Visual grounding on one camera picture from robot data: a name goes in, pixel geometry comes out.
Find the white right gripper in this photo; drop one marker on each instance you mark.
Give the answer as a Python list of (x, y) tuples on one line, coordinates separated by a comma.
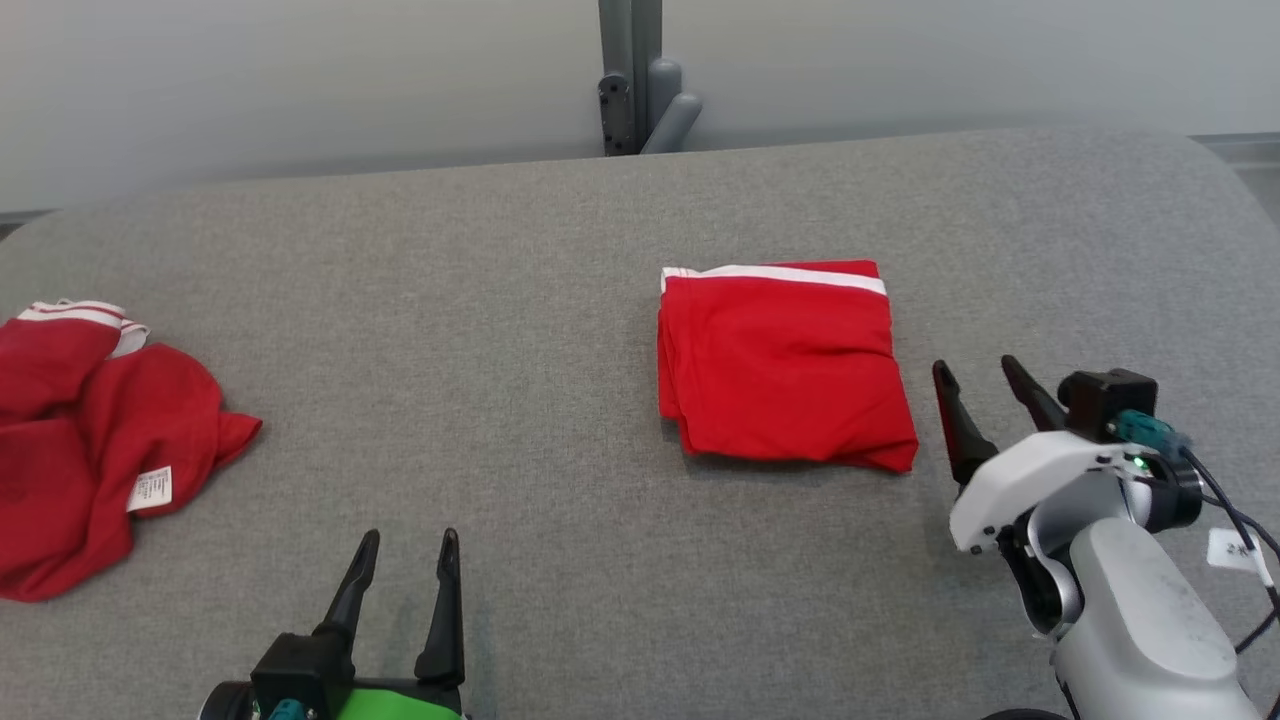
[(1030, 475)]

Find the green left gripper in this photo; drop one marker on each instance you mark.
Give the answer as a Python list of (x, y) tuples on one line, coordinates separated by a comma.
[(400, 705)]

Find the red shorts with white band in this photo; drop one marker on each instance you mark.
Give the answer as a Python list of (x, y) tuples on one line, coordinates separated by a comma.
[(780, 370)]

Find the red shirt with white sleeves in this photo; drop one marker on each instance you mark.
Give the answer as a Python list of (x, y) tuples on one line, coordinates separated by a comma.
[(90, 440)]

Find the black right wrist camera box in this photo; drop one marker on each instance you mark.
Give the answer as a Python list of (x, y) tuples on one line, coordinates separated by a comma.
[(1105, 395)]

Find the grey metal post with bracket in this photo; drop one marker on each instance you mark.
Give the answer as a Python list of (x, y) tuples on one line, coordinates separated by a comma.
[(630, 80)]

